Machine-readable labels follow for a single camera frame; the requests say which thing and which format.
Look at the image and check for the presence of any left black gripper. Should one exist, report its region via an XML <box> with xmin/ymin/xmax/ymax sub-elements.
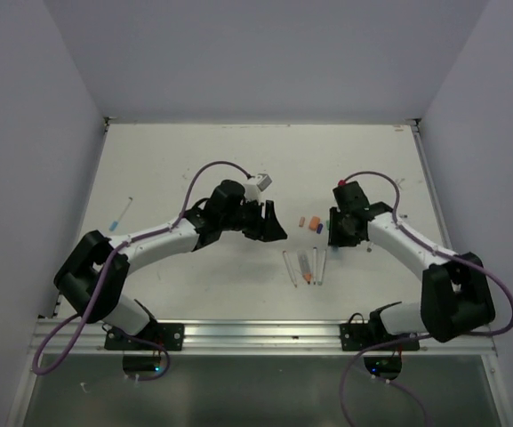
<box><xmin>220</xmin><ymin>196</ymin><xmax>286</xmax><ymax>241</ymax></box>

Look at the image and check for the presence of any orange marker cap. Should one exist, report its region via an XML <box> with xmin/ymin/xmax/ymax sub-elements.
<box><xmin>309</xmin><ymin>216</ymin><xmax>320</xmax><ymax>231</ymax></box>

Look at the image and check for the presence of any green white pen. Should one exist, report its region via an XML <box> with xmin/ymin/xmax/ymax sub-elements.
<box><xmin>317</xmin><ymin>249</ymin><xmax>328</xmax><ymax>286</ymax></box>

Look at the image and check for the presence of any orange highlighter marker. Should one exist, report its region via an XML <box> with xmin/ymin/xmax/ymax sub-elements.
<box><xmin>297</xmin><ymin>250</ymin><xmax>313</xmax><ymax>285</ymax></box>

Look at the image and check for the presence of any light blue capped pen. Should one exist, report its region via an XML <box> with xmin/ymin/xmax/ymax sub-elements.
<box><xmin>108</xmin><ymin>197</ymin><xmax>133</xmax><ymax>232</ymax></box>

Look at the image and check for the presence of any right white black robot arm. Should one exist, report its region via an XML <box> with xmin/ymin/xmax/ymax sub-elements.
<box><xmin>328</xmin><ymin>181</ymin><xmax>495</xmax><ymax>350</ymax></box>

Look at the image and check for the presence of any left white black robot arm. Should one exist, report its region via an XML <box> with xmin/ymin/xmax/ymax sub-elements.
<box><xmin>53</xmin><ymin>173</ymin><xmax>287</xmax><ymax>350</ymax></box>

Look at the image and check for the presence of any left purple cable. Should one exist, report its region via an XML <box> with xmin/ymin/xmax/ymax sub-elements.
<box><xmin>31</xmin><ymin>160</ymin><xmax>251</xmax><ymax>382</ymax></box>

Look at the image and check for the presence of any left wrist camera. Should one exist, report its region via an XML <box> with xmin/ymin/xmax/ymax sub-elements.
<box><xmin>244</xmin><ymin>173</ymin><xmax>272</xmax><ymax>201</ymax></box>

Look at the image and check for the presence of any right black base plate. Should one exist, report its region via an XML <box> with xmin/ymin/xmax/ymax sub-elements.
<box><xmin>339</xmin><ymin>312</ymin><xmax>408</xmax><ymax>351</ymax></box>

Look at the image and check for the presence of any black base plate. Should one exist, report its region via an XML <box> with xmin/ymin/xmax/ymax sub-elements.
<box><xmin>104</xmin><ymin>322</ymin><xmax>185</xmax><ymax>351</ymax></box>
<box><xmin>339</xmin><ymin>312</ymin><xmax>408</xmax><ymax>351</ymax></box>

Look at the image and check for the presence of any aluminium rail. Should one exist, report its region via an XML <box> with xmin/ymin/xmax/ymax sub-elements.
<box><xmin>28</xmin><ymin>318</ymin><xmax>496</xmax><ymax>356</ymax></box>

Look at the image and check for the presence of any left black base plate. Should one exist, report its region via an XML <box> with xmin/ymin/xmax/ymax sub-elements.
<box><xmin>104</xmin><ymin>322</ymin><xmax>185</xmax><ymax>351</ymax></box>

